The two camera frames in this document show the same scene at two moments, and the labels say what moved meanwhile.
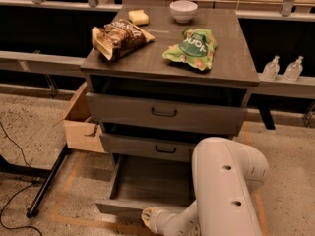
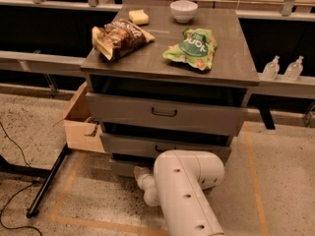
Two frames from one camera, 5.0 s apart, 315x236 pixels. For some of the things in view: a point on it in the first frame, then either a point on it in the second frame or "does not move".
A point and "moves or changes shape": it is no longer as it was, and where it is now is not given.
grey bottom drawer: x=135 y=186 moves or changes shape
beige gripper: x=159 y=217 to x=145 y=180
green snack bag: x=196 y=48 does not move
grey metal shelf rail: x=48 y=64 does not move
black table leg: x=32 y=209 does not move
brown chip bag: x=118 y=38 does not move
